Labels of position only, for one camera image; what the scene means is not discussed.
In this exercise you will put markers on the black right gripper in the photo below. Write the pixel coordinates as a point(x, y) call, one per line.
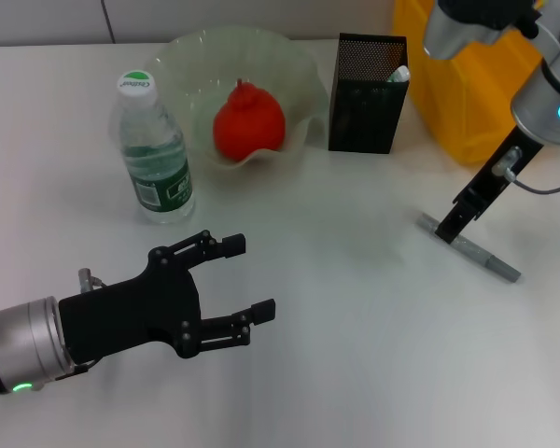
point(504, 168)

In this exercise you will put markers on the black mesh pen holder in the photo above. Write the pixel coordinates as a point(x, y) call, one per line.
point(364, 116)

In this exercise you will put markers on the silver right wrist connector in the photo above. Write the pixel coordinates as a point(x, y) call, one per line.
point(506, 163)

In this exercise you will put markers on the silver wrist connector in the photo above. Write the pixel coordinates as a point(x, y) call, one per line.
point(89, 279)
point(506, 163)

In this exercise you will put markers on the mint green utility knife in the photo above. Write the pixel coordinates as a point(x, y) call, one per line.
point(400, 74)

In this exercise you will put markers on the grey marker pen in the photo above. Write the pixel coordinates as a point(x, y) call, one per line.
point(485, 259)

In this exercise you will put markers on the clear water bottle green label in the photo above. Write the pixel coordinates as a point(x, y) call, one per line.
point(158, 186)

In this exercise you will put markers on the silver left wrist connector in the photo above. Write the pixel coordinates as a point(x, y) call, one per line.
point(89, 279)

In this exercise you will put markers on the translucent green wavy fruit plate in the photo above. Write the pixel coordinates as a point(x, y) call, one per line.
point(280, 70)

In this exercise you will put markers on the yellow plastic bin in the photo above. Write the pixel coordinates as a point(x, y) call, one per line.
point(476, 102)

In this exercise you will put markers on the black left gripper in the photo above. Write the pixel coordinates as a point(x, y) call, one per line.
point(130, 312)

